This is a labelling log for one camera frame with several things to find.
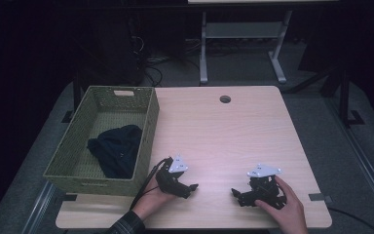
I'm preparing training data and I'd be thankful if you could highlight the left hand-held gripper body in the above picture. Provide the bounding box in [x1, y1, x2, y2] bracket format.
[155, 154, 190, 194]

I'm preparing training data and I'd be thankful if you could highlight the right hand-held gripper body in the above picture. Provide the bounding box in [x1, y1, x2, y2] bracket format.
[243, 163, 287, 210]

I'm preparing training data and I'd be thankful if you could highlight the dark cloth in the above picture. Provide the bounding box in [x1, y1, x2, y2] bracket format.
[87, 124, 143, 180]

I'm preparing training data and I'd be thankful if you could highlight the green woven basket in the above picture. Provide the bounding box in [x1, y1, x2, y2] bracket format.
[43, 85, 161, 198]

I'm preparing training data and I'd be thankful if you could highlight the person's left hand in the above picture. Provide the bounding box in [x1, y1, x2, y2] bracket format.
[131, 176, 177, 222]

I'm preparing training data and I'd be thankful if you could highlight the person's right hand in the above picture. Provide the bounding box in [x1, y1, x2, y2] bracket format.
[254, 175, 310, 234]

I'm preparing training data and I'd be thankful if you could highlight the grey tape piece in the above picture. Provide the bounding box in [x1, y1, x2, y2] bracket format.
[308, 192, 334, 205]

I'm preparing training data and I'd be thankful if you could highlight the black stand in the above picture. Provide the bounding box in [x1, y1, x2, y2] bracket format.
[285, 62, 366, 129]

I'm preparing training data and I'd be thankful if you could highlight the white metal-legged desk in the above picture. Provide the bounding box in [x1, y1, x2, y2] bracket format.
[187, 0, 340, 86]

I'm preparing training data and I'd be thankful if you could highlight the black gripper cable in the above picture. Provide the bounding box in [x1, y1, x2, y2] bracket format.
[129, 157, 173, 211]

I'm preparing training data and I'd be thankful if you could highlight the metal floor rail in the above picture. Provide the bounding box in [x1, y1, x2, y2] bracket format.
[20, 179, 56, 234]
[323, 97, 374, 226]

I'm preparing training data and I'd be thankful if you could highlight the black floor cable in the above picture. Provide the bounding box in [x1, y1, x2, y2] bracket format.
[135, 35, 170, 88]

